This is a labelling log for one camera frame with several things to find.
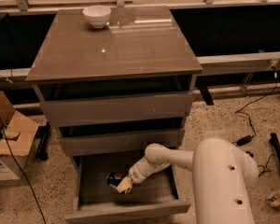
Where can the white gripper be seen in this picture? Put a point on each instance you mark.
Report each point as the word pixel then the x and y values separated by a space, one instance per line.
pixel 135 174

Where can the blue pepsi can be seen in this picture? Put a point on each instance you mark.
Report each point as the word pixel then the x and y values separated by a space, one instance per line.
pixel 113 179

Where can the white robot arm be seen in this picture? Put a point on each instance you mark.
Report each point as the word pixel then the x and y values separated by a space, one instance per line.
pixel 221 173

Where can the grey open bottom drawer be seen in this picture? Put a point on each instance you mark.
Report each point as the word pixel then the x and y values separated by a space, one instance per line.
pixel 97 203

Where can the grey middle drawer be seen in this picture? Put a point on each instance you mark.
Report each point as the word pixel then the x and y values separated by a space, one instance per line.
pixel 119 142

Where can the grey top drawer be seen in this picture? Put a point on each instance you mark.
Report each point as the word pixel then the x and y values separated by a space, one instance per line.
pixel 116 109

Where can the grey drawer cabinet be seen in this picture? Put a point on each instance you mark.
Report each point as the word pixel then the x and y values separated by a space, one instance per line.
pixel 140 52

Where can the black stand foot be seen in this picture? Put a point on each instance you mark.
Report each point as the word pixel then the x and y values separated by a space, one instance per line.
pixel 42 137

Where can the open cardboard box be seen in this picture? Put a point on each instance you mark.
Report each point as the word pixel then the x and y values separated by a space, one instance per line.
pixel 17 134

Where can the plastic drink bottle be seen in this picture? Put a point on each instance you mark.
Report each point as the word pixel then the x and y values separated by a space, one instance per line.
pixel 273 200

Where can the white ceramic bowl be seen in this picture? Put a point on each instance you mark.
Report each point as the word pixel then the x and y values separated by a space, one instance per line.
pixel 97 16

